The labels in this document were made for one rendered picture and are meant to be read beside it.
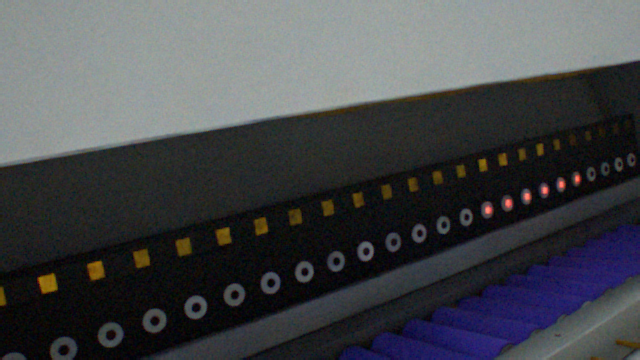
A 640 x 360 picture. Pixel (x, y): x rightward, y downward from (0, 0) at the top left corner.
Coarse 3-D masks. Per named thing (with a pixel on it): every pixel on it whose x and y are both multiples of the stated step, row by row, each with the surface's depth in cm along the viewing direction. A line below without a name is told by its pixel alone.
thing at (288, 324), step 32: (608, 192) 45; (512, 224) 39; (544, 224) 41; (448, 256) 36; (480, 256) 37; (352, 288) 32; (384, 288) 33; (416, 288) 34; (256, 320) 29; (288, 320) 30; (320, 320) 31; (160, 352) 26; (192, 352) 27; (224, 352) 28; (256, 352) 29
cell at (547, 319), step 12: (468, 300) 32; (480, 300) 31; (492, 300) 31; (480, 312) 31; (492, 312) 30; (504, 312) 30; (516, 312) 29; (528, 312) 28; (540, 312) 28; (552, 312) 28; (564, 312) 28; (540, 324) 28
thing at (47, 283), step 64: (576, 128) 44; (384, 192) 33; (448, 192) 37; (512, 192) 40; (576, 192) 44; (128, 256) 26; (192, 256) 27; (256, 256) 29; (320, 256) 31; (384, 256) 34; (0, 320) 23; (64, 320) 25; (128, 320) 26; (192, 320) 28
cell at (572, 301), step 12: (492, 288) 33; (504, 288) 33; (516, 288) 32; (504, 300) 32; (516, 300) 31; (528, 300) 31; (540, 300) 30; (552, 300) 30; (564, 300) 29; (576, 300) 29; (588, 300) 29
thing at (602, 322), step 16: (624, 288) 28; (592, 304) 27; (608, 304) 26; (624, 304) 26; (560, 320) 25; (576, 320) 25; (592, 320) 25; (608, 320) 25; (624, 320) 25; (544, 336) 24; (560, 336) 24; (576, 336) 24; (592, 336) 24; (608, 336) 25; (624, 336) 25; (512, 352) 23; (528, 352) 23; (544, 352) 23; (560, 352) 23; (576, 352) 23; (592, 352) 24; (608, 352) 25; (624, 352) 25
